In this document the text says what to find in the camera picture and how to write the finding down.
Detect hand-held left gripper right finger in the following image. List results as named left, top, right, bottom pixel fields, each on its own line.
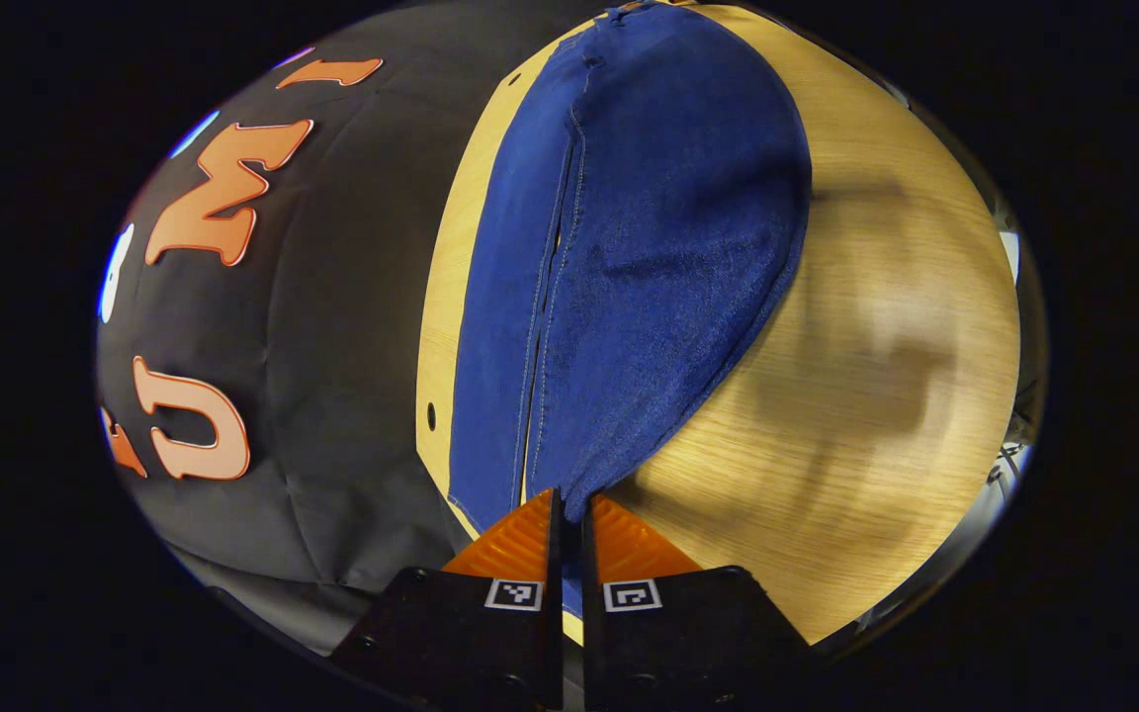
left=581, top=492, right=813, bottom=712

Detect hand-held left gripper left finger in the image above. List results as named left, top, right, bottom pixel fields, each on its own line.
left=327, top=488, right=567, bottom=712

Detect blue denim jeans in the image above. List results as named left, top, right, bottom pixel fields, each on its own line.
left=446, top=0, right=813, bottom=649

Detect black backdrop cloth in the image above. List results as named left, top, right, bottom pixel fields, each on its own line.
left=95, top=0, right=620, bottom=659

